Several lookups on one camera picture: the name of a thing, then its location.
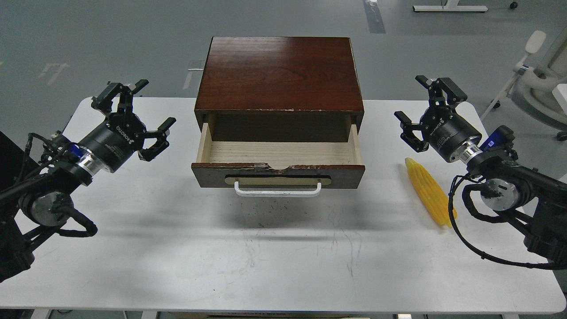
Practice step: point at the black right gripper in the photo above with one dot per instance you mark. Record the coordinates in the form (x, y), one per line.
(443, 129)

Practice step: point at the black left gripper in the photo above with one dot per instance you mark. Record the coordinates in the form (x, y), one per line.
(114, 141)

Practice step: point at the yellow corn cob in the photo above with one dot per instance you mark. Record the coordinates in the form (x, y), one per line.
(429, 191)

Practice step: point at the wooden drawer with white handle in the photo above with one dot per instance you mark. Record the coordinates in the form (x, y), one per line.
(270, 165)

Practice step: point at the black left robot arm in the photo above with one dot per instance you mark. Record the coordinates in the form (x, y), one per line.
(37, 181)

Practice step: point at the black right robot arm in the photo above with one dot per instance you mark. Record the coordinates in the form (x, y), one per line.
(500, 190)

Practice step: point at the dark wooden drawer cabinet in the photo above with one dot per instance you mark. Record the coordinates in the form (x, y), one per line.
(280, 89)

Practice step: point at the white office chair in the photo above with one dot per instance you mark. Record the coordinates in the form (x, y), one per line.
(530, 88)

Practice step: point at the white table base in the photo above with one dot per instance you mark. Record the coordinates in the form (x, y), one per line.
(450, 6)

